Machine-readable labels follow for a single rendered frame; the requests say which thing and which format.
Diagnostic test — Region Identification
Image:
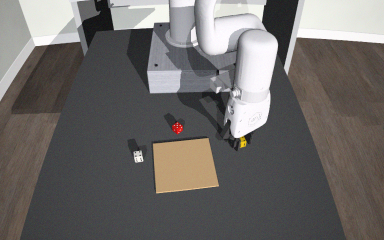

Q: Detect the yellow die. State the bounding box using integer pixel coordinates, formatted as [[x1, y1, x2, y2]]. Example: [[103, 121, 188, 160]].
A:
[[240, 136, 247, 148]]

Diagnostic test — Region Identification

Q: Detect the white die with black pips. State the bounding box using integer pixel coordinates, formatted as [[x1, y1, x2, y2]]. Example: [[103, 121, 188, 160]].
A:
[[133, 150, 144, 163]]

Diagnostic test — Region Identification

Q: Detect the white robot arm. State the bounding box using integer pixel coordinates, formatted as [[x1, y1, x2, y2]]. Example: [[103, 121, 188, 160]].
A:
[[165, 0, 278, 103]]

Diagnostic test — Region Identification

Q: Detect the tan square mat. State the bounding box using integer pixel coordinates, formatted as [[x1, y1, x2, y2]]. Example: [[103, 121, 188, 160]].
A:
[[153, 138, 219, 193]]

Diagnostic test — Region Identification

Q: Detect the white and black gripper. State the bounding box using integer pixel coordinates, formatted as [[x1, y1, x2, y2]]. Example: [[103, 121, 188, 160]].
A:
[[220, 90, 271, 151]]

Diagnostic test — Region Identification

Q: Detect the red die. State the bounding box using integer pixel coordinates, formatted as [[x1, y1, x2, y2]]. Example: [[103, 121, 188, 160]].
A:
[[172, 122, 183, 134]]

